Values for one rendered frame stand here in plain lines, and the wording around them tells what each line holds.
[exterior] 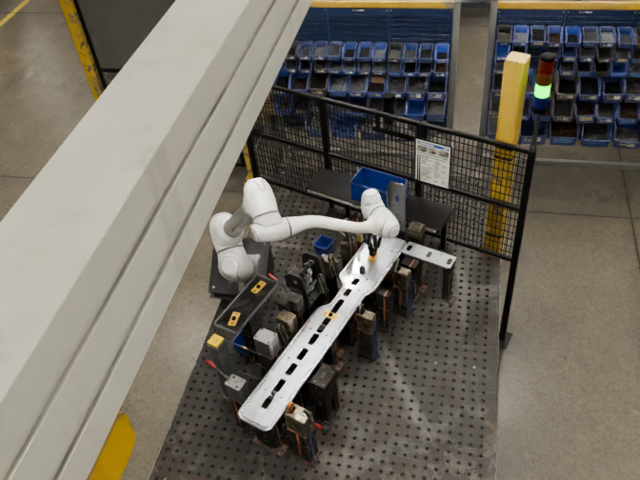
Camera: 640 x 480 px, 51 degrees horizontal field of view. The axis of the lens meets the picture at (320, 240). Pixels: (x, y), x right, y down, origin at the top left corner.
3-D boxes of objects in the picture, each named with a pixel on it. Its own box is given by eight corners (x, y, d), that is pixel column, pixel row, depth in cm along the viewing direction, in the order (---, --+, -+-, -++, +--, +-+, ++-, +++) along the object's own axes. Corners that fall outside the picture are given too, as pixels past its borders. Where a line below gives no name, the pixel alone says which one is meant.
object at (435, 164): (450, 190, 386) (451, 147, 365) (413, 180, 395) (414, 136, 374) (450, 189, 387) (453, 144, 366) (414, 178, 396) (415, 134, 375)
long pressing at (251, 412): (273, 436, 299) (272, 434, 298) (232, 415, 309) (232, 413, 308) (409, 242, 381) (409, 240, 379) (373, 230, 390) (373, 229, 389)
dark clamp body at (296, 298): (306, 353, 367) (298, 308, 340) (286, 344, 372) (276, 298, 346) (316, 339, 373) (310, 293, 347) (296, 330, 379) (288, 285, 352)
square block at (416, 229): (418, 276, 400) (419, 232, 375) (406, 271, 403) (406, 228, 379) (424, 268, 405) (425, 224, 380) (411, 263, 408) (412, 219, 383)
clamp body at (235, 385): (250, 435, 333) (238, 394, 308) (232, 426, 338) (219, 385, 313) (261, 420, 339) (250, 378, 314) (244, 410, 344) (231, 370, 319)
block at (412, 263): (414, 305, 385) (415, 270, 365) (397, 298, 389) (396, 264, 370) (421, 293, 390) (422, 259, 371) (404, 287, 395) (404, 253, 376)
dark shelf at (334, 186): (439, 234, 381) (439, 230, 379) (305, 190, 419) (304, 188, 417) (454, 211, 394) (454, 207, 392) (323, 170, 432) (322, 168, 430)
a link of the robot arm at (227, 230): (212, 257, 385) (202, 221, 389) (239, 250, 393) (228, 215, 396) (255, 217, 318) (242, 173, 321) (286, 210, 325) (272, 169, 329)
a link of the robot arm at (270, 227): (293, 234, 323) (285, 208, 325) (258, 243, 316) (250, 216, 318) (286, 241, 335) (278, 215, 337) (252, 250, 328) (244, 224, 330)
